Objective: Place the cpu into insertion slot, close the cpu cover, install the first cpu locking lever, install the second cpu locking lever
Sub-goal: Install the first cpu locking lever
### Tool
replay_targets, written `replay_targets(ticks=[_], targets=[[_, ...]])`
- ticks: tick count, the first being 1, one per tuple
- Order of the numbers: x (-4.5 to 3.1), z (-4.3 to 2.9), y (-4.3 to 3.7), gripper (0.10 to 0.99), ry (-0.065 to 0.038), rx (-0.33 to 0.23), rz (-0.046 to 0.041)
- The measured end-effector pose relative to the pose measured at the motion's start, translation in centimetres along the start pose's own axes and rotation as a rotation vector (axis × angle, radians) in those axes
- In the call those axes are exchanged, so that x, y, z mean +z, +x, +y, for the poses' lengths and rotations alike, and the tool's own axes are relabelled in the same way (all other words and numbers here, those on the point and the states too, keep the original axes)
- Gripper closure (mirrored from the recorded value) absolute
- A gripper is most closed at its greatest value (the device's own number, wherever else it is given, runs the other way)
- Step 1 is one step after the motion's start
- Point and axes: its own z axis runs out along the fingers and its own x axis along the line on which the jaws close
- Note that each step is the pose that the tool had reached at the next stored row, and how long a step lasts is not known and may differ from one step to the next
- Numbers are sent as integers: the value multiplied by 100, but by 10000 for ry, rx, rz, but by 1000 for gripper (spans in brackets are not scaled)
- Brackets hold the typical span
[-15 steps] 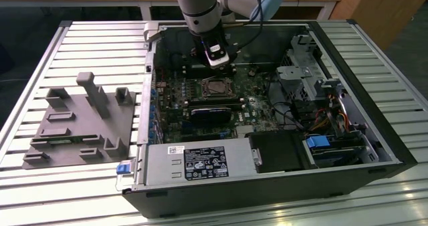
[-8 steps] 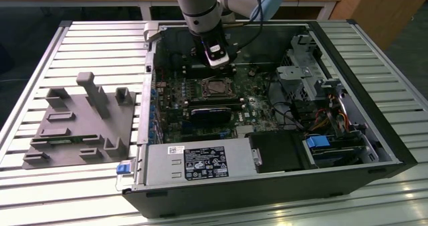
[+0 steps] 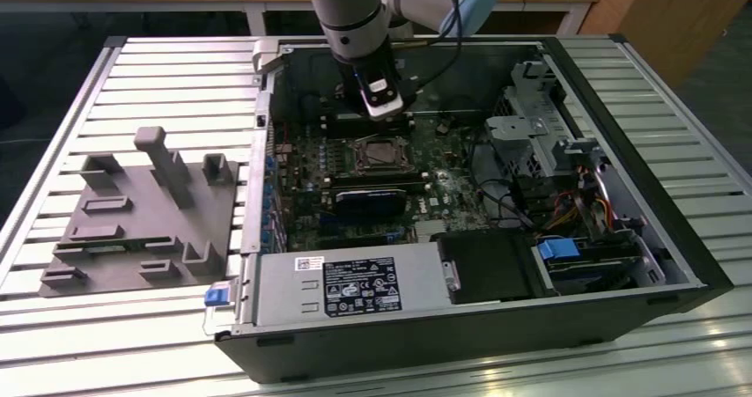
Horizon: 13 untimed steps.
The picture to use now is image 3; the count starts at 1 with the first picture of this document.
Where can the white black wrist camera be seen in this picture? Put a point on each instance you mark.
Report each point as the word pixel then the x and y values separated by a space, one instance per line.
pixel 382 95

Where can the perforated metal drive cage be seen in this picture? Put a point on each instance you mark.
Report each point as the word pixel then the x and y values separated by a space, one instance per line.
pixel 517 128

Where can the grey power supply unit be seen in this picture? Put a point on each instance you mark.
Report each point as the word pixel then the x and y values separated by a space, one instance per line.
pixel 282 291

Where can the wooden cabinet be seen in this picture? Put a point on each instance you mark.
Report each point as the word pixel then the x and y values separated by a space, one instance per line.
pixel 676 18

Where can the green motherboard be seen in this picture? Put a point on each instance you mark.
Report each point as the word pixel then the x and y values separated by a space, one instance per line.
pixel 458 194

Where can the silver CPU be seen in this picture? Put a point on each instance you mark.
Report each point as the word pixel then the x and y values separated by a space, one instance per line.
pixel 376 151

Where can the black PC case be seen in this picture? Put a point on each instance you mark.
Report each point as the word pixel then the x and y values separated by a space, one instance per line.
pixel 411 353

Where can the black graphics card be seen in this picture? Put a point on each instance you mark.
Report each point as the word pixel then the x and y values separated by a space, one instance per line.
pixel 370 203

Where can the small silver heatsink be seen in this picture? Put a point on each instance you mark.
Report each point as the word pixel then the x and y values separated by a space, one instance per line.
pixel 430 227

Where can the round coin battery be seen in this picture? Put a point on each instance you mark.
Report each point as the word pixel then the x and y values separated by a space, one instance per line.
pixel 444 127

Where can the blue disk carrier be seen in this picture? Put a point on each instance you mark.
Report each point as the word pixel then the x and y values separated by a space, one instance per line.
pixel 554 248

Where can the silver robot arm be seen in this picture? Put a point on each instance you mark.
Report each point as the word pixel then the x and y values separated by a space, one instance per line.
pixel 352 9

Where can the CPU socket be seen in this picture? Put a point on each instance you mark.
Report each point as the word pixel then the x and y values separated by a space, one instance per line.
pixel 354 168

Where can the grey parts rack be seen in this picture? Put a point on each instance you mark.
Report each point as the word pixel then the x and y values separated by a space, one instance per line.
pixel 147 221

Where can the black plastic bay box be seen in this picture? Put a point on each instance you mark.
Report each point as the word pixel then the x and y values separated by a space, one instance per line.
pixel 487 265

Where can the blue plastic latch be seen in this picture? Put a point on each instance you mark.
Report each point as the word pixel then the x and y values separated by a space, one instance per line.
pixel 216 295

